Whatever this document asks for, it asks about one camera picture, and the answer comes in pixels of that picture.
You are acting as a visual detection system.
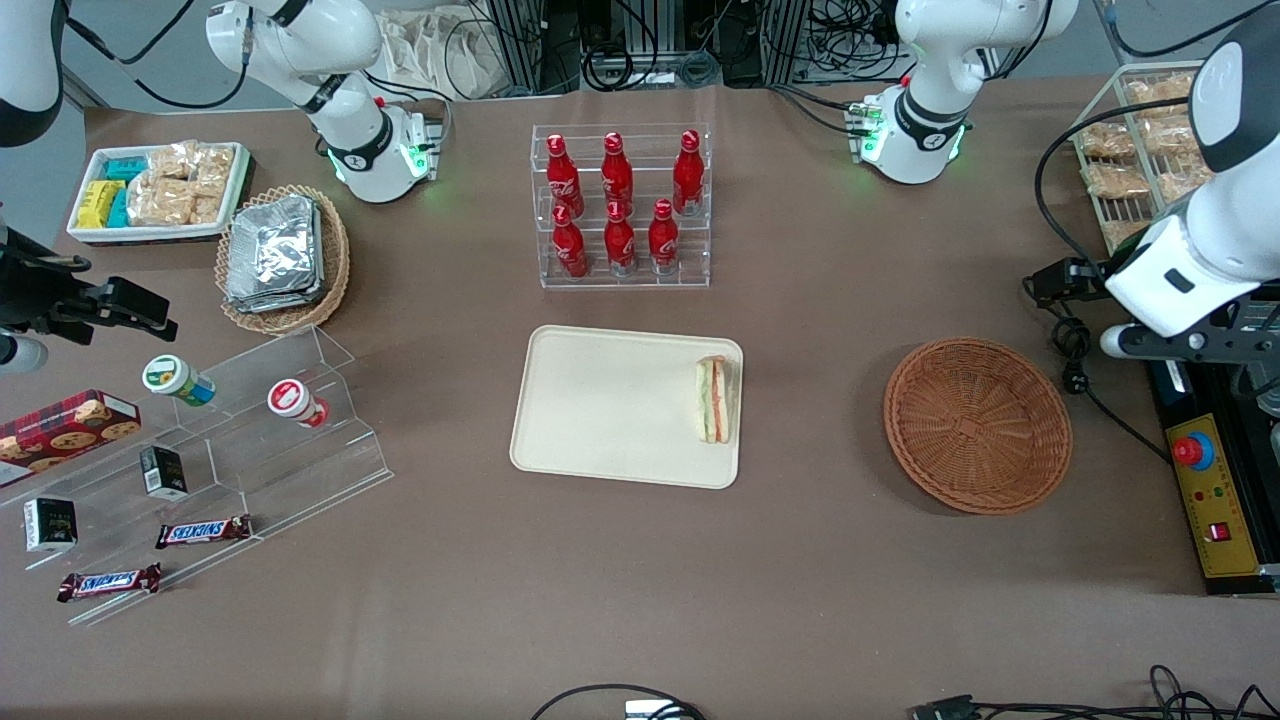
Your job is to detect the red cookie box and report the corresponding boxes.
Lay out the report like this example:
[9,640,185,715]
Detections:
[0,389,142,490]

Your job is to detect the aluminium frame post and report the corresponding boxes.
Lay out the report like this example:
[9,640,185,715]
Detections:
[763,0,813,87]
[488,0,547,97]

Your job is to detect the beige rectangular tray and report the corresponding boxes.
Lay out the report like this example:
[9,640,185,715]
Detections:
[509,324,746,491]

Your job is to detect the oval wicker basket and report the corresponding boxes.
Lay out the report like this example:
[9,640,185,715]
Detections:
[214,184,352,337]

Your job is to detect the white rectangular snack bin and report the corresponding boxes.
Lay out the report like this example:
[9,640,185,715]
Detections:
[67,141,253,247]

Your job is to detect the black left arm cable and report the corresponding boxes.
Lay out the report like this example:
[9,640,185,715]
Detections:
[1033,93,1221,281]

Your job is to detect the white cloth bag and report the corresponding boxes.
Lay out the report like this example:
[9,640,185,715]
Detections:
[378,8,503,102]

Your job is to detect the tangled black cables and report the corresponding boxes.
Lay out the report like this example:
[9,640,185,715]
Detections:
[975,664,1280,720]

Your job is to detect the Snickers chocolate bar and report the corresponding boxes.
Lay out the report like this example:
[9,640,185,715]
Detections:
[154,514,254,551]
[56,563,163,604]

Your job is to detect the white wire rack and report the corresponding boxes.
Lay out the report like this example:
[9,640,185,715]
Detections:
[1064,60,1216,257]

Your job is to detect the black appliance with yellow panel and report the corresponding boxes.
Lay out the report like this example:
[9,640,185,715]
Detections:
[1143,352,1280,599]

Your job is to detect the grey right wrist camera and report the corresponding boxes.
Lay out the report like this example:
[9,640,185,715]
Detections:
[0,335,49,377]

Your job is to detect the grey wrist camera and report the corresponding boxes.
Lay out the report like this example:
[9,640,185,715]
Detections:
[1099,324,1280,364]
[0,335,49,377]

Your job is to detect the red lid yogurt cup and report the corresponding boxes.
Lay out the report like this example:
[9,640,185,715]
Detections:
[266,378,330,430]

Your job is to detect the small black box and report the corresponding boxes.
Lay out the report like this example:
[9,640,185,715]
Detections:
[138,445,190,502]
[22,496,79,554]

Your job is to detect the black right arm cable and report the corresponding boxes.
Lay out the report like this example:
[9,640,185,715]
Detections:
[60,0,253,112]

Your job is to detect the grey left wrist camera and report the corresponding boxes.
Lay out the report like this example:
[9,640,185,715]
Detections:
[1099,324,1280,364]

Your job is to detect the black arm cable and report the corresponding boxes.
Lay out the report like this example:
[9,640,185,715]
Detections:
[1033,93,1221,281]
[60,0,253,112]

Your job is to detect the triangular sandwich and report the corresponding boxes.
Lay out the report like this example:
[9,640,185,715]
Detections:
[694,354,743,446]

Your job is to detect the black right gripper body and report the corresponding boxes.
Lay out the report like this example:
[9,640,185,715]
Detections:
[0,230,103,338]

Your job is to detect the clear acrylic stepped shelf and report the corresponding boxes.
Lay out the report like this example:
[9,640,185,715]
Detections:
[0,324,394,628]

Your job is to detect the black looped cable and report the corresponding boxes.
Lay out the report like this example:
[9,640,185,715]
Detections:
[529,683,707,720]

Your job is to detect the yellow snack pack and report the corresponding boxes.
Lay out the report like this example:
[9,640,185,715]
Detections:
[77,179,127,230]

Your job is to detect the clear acrylic bottle rack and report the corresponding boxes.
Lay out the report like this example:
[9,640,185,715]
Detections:
[531,122,714,292]

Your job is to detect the red cola bottle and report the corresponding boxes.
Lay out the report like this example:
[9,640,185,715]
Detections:
[551,204,590,280]
[603,200,639,279]
[601,131,635,214]
[545,133,585,220]
[671,129,705,218]
[647,198,681,277]

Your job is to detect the round brown wicker basket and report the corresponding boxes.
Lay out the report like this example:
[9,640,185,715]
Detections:
[884,336,1074,517]

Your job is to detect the green lid yogurt cup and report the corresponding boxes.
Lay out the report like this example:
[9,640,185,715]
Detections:
[141,354,217,408]

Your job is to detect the black power cable with plug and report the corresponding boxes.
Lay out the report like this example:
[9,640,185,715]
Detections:
[1021,280,1174,465]

